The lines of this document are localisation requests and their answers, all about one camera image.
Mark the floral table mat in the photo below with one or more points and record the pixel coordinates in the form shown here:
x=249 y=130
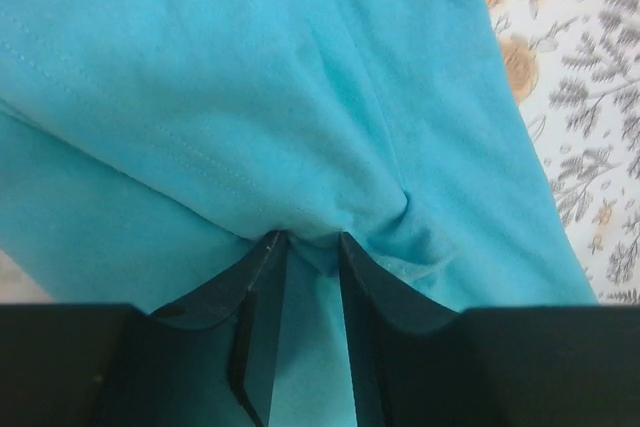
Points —
x=573 y=70

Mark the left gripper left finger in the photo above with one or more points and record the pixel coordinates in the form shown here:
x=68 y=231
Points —
x=206 y=359

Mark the teal t-shirt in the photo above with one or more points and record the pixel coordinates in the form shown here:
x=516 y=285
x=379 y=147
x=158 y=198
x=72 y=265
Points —
x=147 y=144

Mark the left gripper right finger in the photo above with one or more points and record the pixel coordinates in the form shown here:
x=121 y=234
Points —
x=415 y=362

